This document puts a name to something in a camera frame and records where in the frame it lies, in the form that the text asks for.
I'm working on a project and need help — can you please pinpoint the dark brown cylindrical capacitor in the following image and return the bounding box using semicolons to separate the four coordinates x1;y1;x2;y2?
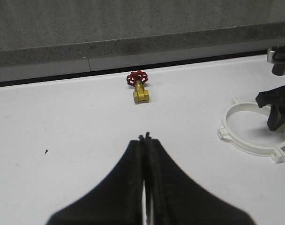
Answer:
267;46;285;76

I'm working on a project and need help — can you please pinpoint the brass valve red handwheel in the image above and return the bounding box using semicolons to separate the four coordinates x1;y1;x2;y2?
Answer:
127;70;149;103

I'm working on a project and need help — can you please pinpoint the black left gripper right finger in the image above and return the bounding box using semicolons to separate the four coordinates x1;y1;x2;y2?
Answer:
144;134;254;225

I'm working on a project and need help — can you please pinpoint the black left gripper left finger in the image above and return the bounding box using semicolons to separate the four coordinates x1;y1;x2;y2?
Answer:
47;135;145;225

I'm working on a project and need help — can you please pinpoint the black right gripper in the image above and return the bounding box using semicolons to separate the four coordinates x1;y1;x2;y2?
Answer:
255;45;285;130

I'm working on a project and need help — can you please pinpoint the white half pipe clamp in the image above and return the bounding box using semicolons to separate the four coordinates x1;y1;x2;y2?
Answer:
222;98;285;133
217;112;285;163

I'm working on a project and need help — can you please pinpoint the grey stone counter ledge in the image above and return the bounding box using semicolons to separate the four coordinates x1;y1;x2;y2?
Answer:
0;0;285;86

